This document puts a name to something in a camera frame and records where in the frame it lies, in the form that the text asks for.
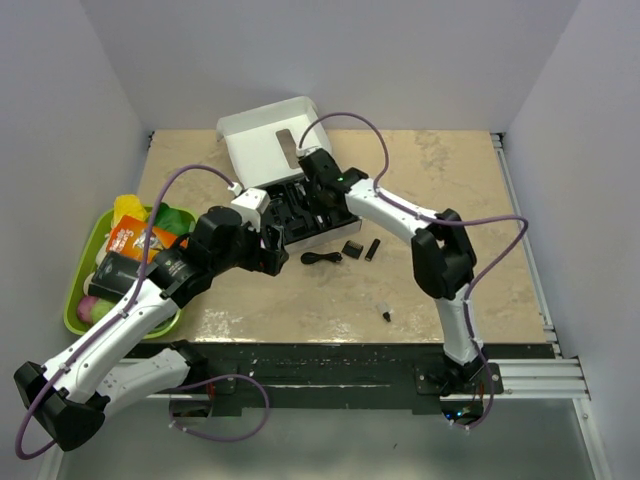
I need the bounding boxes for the green plastic tray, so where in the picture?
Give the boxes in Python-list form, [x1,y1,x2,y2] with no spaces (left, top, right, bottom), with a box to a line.
[63,208,195,340]

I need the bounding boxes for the yellow plush toy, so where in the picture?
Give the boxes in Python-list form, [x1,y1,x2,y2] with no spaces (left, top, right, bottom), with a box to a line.
[111,194,149,226]

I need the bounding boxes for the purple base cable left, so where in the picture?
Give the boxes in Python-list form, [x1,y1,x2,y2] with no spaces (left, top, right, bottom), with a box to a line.
[168,374,272,442]

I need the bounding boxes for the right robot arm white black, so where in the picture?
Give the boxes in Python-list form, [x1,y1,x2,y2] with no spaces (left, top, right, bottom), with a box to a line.
[298,147,496,394]

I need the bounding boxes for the orange razor package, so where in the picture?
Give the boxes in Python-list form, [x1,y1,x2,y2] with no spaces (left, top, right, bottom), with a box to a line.
[104,215,190,262]

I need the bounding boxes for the white cardboard box lid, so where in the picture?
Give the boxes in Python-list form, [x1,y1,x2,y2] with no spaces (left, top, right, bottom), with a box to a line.
[215,95,362,256]

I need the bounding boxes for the black coiled charging cable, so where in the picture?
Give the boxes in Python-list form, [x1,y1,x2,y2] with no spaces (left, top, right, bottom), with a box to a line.
[299,251,345,266]

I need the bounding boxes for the light green ball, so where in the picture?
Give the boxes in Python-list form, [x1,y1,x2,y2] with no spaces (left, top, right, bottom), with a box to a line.
[89,299,115,324]

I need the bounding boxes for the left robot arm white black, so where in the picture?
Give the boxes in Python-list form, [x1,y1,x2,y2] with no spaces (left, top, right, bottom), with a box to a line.
[14,206,288,451]

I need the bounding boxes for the green plush toy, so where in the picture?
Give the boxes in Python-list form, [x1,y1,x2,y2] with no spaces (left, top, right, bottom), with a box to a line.
[153,202,193,236]

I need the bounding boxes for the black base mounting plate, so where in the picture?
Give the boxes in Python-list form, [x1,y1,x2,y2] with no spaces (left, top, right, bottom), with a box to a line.
[119,341,501,417]

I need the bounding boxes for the black product box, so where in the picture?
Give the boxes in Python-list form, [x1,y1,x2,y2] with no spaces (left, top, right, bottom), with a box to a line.
[88,252,140,303]

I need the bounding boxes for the pink ball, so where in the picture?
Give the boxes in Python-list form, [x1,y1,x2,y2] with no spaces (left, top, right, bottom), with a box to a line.
[76,295,99,325]

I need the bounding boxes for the small oil bottle black cap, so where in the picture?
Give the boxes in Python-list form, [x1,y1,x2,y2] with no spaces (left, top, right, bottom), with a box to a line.
[376,302,391,323]

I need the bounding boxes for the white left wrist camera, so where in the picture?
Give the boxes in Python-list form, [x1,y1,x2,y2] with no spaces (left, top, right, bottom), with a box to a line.
[228,182,270,230]

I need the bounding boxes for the aluminium frame rail right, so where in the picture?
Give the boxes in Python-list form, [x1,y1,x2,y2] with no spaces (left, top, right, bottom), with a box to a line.
[490,130,614,480]

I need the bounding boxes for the black plastic insert tray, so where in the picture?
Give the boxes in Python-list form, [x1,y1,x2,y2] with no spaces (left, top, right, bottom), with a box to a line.
[262,175,362,253]

